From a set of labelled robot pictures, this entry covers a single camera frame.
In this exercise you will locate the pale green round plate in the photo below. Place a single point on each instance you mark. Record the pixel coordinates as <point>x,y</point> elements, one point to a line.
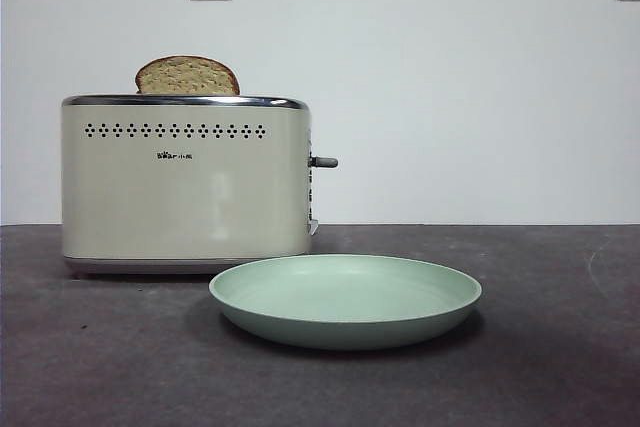
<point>345,307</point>

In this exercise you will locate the brown toast slice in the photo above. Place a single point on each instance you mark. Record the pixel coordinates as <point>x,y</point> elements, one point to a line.
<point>187,76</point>

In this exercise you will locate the cream two-slot toaster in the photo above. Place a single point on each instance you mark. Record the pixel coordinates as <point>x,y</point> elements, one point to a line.
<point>180,197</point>

